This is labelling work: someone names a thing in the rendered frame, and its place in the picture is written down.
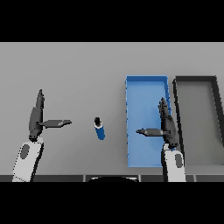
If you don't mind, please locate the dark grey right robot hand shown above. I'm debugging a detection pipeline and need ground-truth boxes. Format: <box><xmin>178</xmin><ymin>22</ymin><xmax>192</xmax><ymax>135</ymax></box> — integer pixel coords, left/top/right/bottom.
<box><xmin>135</xmin><ymin>97</ymin><xmax>179</xmax><ymax>149</ymax></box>

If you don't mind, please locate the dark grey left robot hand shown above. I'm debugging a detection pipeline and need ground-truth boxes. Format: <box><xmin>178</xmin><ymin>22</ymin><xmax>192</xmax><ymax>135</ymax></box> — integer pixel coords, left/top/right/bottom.
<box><xmin>28</xmin><ymin>88</ymin><xmax>73</xmax><ymax>144</ymax></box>

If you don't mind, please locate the blue bin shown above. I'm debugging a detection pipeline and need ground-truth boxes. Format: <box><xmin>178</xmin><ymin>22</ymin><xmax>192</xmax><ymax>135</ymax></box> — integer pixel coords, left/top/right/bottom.
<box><xmin>125</xmin><ymin>75</ymin><xmax>179</xmax><ymax>169</ymax></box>

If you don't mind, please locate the dark grey bin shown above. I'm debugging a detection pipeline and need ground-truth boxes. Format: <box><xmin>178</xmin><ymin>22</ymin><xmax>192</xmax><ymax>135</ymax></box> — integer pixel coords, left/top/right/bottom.
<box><xmin>172</xmin><ymin>75</ymin><xmax>224</xmax><ymax>168</ymax></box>

